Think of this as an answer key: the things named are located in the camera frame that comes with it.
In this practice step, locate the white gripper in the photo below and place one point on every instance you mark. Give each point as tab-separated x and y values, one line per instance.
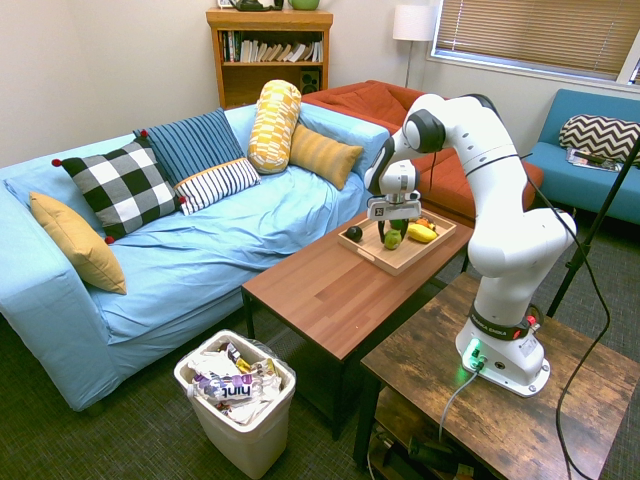
395	207

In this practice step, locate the green apple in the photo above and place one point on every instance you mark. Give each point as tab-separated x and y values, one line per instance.
392	240

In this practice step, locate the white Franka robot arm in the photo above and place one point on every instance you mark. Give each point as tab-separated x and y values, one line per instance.
505	200

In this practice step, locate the light wooden tray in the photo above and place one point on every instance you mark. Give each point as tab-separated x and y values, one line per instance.
395	261

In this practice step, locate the yellow mango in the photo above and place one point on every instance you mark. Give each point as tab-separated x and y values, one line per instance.
421	233

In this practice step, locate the small orange fruit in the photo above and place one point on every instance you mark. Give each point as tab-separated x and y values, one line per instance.
426	220

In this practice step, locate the dark avocado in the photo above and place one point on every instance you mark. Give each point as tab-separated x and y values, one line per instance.
354	233

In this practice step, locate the wooden coffee table black legs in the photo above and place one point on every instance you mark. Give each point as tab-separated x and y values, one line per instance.
340	300

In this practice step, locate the mustard striped pillow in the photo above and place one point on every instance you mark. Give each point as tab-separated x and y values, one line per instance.
322	152

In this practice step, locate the yellow patterned bolster pillow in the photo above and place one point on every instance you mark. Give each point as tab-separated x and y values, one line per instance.
274	125

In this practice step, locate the red emergency stop button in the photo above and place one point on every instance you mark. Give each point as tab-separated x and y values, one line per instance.
535	316

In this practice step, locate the black speaker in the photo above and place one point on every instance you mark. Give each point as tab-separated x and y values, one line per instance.
310	81

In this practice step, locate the white navy striped pillow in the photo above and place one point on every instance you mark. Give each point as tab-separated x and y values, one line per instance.
217	182

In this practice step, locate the teal sofa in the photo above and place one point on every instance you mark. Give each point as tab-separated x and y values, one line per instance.
575	185

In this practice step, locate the wooden bookshelf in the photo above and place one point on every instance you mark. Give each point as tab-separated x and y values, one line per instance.
270	82

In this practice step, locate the light blue sofa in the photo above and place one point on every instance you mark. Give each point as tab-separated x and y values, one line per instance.
200	250

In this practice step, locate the white floor lamp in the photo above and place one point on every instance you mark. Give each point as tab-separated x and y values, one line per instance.
414	25

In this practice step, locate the magazine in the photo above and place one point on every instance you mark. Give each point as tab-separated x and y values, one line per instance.
590	160

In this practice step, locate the rustic wooden side table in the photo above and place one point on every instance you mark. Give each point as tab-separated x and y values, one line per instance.
500	415

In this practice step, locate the row of books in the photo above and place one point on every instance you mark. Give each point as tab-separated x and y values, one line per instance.
272	51

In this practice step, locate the blue striped pillow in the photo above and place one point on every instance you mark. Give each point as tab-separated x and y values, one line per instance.
192	145

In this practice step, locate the crumpled paper trash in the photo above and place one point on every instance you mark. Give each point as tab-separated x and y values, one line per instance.
230	385

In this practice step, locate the black white chevron pillow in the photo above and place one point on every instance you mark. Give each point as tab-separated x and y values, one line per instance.
600	135

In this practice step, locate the brown window blinds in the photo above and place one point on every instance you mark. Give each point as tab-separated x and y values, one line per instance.
535	35

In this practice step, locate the green bowl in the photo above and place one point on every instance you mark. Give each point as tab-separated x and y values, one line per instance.
304	4

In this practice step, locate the beige plastic trash bin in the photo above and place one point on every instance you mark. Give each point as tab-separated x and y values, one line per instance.
250	440

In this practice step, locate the black object on bookshelf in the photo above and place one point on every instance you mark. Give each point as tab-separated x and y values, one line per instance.
257	4

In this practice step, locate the black white checkered pillow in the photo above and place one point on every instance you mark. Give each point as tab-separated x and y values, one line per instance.
122	187

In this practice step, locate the plain mustard pillow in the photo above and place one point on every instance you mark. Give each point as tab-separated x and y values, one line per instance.
80	245

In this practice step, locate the black camera stand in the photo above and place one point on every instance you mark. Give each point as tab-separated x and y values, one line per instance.
595	225

